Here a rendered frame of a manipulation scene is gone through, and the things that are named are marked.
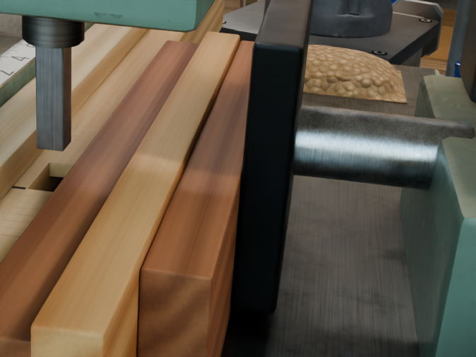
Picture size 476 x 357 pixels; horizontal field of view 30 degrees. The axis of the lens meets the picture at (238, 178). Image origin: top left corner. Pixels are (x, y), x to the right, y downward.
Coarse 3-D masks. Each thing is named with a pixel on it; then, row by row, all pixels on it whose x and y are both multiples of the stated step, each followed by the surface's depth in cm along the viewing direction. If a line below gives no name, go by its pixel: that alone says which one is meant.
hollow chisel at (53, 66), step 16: (48, 48) 27; (64, 48) 27; (48, 64) 27; (64, 64) 28; (48, 80) 28; (64, 80) 28; (48, 96) 28; (64, 96) 28; (48, 112) 28; (64, 112) 28; (48, 128) 28; (64, 128) 28; (48, 144) 29; (64, 144) 29
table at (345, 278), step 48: (336, 96) 52; (336, 192) 40; (384, 192) 40; (288, 240) 35; (336, 240) 35; (384, 240) 36; (288, 288) 32; (336, 288) 32; (384, 288) 32; (240, 336) 29; (288, 336) 29; (336, 336) 29; (384, 336) 29
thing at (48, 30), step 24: (0, 0) 24; (24, 0) 24; (48, 0) 24; (72, 0) 23; (96, 0) 23; (120, 0) 23; (144, 0) 23; (168, 0) 23; (192, 0) 23; (24, 24) 27; (48, 24) 26; (72, 24) 27; (120, 24) 24; (144, 24) 24; (168, 24) 23; (192, 24) 23
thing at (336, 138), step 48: (288, 0) 31; (288, 48) 25; (288, 96) 26; (288, 144) 27; (336, 144) 30; (384, 144) 30; (432, 144) 30; (240, 192) 27; (288, 192) 27; (240, 240) 28; (240, 288) 29
